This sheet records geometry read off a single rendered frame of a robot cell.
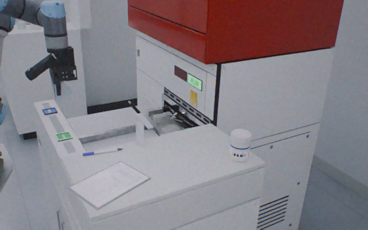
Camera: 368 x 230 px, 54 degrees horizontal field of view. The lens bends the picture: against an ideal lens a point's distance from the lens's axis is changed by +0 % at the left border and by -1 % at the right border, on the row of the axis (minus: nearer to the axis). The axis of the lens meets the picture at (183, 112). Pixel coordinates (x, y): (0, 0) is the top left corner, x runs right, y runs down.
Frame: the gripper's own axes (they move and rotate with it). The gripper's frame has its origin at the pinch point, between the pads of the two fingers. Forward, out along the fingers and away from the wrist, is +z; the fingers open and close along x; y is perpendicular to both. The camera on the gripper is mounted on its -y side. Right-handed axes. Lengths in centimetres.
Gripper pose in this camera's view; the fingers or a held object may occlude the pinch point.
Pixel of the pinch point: (57, 102)
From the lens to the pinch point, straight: 140.8
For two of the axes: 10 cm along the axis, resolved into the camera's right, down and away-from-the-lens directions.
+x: -4.9, -3.7, 7.9
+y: 8.7, -1.8, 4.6
